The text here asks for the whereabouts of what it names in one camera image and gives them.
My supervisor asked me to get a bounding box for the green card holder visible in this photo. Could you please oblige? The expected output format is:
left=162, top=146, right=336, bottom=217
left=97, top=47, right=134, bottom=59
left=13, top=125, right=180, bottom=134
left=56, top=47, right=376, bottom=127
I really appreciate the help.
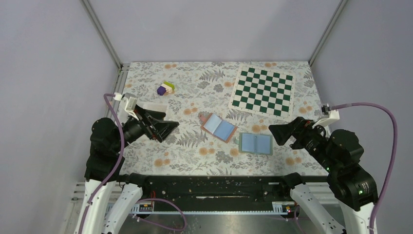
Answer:
left=233, top=133, right=273, bottom=155

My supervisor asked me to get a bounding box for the brown leather wallet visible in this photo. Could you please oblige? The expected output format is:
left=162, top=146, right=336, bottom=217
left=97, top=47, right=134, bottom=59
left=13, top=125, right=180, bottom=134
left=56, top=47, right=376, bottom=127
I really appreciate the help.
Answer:
left=198, top=113, right=237, bottom=143

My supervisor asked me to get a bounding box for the clear plastic divided tray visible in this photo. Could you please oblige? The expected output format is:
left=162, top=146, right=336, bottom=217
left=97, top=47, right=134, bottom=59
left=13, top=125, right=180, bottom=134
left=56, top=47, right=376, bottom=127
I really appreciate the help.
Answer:
left=117, top=100, right=169, bottom=123

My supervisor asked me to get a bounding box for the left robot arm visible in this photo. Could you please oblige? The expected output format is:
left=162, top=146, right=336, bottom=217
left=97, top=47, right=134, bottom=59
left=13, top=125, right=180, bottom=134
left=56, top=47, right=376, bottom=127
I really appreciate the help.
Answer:
left=75, top=105, right=179, bottom=234

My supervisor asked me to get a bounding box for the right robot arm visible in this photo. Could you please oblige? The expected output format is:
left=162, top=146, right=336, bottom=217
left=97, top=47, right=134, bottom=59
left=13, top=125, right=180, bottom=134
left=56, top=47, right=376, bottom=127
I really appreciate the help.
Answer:
left=268, top=117, right=378, bottom=234

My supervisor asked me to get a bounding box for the purple toy block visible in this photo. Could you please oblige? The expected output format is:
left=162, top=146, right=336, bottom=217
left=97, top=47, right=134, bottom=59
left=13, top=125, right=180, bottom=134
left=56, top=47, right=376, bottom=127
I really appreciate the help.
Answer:
left=157, top=86, right=167, bottom=96

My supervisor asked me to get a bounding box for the cream toy block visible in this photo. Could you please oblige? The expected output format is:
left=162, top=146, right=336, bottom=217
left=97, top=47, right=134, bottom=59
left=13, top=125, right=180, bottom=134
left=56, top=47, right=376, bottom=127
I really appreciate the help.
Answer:
left=161, top=84, right=173, bottom=95

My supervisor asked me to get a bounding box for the lime green toy block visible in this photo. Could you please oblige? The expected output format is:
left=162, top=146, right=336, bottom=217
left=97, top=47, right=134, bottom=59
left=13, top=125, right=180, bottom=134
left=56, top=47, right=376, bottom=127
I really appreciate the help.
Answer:
left=163, top=81, right=175, bottom=91

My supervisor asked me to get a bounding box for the floral table cloth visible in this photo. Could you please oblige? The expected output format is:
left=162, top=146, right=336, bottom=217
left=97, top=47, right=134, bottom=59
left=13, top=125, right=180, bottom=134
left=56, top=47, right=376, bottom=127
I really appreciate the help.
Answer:
left=121, top=62, right=327, bottom=176

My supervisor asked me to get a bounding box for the green white chess mat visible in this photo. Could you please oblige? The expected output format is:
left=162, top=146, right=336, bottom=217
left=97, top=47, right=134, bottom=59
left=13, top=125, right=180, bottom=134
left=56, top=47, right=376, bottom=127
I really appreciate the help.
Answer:
left=228, top=64, right=297, bottom=121

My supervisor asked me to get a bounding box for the right controller board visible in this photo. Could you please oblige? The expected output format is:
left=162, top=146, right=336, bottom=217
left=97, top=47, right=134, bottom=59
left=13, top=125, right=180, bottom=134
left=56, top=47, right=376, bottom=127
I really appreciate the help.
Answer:
left=281, top=204, right=300, bottom=215

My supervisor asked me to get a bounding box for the controller board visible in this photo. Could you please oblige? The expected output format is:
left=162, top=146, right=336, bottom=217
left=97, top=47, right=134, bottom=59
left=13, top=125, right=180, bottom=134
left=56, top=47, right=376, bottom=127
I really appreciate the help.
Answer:
left=281, top=204, right=300, bottom=215
left=138, top=203, right=153, bottom=212

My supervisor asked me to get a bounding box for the left controller board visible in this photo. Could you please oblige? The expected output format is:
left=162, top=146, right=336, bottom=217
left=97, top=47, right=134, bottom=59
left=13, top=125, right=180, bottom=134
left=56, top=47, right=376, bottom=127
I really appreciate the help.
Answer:
left=138, top=203, right=153, bottom=212

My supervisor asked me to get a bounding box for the perforated metal strip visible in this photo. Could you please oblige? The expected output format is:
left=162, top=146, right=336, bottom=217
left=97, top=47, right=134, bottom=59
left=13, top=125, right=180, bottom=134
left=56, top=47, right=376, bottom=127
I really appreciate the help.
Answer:
left=130, top=202, right=293, bottom=215

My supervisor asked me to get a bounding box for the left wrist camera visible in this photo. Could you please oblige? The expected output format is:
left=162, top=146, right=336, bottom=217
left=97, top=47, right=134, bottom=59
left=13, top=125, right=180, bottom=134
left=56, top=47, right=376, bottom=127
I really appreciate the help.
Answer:
left=119, top=93, right=138, bottom=119

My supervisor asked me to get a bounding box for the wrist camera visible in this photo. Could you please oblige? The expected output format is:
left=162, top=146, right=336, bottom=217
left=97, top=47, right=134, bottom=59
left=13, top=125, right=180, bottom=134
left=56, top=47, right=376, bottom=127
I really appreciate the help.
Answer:
left=313, top=104, right=340, bottom=129
left=119, top=93, right=138, bottom=119

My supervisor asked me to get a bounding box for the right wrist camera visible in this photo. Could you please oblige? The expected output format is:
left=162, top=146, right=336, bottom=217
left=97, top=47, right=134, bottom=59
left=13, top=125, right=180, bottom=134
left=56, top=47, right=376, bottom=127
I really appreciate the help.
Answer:
left=313, top=104, right=340, bottom=129

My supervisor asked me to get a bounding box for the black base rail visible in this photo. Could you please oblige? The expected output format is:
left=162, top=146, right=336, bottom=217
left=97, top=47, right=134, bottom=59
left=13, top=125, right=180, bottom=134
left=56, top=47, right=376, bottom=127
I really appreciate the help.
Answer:
left=120, top=171, right=311, bottom=212

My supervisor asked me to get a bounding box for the left aluminium frame post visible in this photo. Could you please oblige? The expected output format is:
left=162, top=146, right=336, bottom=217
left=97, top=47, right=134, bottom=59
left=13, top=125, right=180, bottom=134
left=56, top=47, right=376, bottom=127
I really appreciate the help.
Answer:
left=80, top=0, right=123, bottom=69

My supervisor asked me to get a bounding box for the aluminium frame post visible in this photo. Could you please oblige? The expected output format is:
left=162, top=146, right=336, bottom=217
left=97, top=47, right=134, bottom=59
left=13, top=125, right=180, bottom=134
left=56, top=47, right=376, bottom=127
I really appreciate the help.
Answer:
left=80, top=0, right=123, bottom=69
left=308, top=0, right=349, bottom=67

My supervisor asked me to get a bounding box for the right aluminium frame post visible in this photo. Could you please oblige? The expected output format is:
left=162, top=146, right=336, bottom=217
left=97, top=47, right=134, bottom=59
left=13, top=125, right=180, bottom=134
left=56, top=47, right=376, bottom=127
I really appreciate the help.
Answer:
left=308, top=0, right=349, bottom=67

